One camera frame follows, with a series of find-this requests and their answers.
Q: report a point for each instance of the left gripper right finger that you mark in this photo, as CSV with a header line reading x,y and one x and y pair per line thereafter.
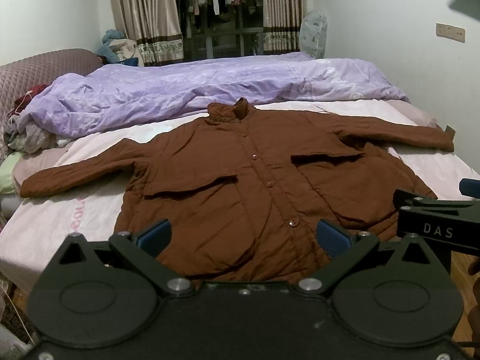
x,y
348,254

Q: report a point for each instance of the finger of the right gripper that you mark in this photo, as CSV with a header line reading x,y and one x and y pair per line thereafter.
x,y
452,222
470,187

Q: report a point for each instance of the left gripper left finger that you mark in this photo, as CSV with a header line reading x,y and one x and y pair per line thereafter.
x,y
140,250

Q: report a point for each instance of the brown padded jacket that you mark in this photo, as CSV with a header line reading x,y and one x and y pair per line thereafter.
x,y
244,188

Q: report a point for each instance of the grey clothes pile on bed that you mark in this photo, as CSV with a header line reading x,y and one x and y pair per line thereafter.
x,y
30,138

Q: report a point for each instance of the clothes pile by curtain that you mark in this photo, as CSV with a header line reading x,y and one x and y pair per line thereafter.
x,y
116,48

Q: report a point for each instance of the pink princess blanket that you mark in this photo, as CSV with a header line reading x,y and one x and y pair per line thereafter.
x,y
38,227

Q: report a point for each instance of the green pillow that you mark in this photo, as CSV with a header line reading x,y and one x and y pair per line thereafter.
x,y
7,181

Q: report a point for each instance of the purple duvet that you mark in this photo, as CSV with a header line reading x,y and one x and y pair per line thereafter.
x,y
118,96

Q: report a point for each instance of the dark red garment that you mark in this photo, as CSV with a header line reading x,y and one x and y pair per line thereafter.
x,y
21,102

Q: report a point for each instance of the quilted mauve headboard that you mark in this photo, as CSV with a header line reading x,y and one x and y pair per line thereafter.
x,y
65,70

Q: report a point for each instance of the covered standing fan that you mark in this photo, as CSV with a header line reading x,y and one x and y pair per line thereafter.
x,y
313,34

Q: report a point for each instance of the left beige curtain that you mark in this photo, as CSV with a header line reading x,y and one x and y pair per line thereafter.
x,y
154,25

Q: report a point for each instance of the beige curtain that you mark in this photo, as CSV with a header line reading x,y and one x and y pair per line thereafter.
x,y
154,25
282,21

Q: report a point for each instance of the right beige curtain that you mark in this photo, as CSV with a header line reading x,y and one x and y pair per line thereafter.
x,y
282,21

